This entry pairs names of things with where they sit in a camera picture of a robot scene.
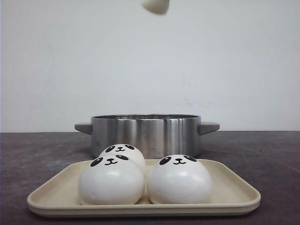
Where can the panda bun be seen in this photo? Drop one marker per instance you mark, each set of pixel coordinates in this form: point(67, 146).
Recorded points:
point(177, 179)
point(111, 179)
point(159, 7)
point(127, 150)

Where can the stainless steel steamer pot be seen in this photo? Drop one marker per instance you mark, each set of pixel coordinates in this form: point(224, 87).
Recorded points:
point(155, 135)

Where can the cream rectangular plastic tray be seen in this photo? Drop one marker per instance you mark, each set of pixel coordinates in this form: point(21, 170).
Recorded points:
point(58, 198)

